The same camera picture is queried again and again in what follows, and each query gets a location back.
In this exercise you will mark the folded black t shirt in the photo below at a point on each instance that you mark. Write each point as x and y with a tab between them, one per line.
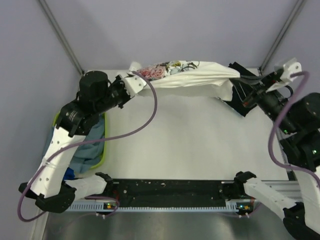
236	103

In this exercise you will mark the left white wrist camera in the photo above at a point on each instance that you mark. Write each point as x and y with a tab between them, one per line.
133	84

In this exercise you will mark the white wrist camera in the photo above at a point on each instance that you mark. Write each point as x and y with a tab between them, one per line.
284	70
133	84

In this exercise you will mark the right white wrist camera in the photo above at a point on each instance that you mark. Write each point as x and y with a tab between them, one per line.
284	70

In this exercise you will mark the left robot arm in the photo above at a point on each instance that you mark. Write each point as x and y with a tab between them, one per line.
96	95

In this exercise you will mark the green plastic basket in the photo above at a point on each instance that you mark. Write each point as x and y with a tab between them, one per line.
103	150

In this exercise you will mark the grey blue t shirt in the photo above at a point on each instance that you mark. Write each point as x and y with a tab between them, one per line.
90	147

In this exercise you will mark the left aluminium frame post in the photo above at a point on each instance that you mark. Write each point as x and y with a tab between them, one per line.
60	35

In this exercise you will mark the right aluminium frame post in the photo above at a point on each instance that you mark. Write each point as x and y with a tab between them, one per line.
285	28

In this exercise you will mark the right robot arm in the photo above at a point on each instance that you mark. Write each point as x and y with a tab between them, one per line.
299	119

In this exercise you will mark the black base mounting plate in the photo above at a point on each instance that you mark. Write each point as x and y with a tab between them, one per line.
159	193

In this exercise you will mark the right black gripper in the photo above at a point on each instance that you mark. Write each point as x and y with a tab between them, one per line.
261	86

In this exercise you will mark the royal blue t shirt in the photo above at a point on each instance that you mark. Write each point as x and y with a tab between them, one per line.
69	175

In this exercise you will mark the white floral t shirt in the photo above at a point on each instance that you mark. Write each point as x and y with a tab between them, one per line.
187	78

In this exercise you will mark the slotted cable duct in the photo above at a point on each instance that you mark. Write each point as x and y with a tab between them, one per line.
99	206

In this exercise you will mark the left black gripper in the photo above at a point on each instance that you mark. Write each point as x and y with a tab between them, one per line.
119	82

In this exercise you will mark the aluminium frame post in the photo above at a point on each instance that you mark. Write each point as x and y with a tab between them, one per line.
285	28
60	35

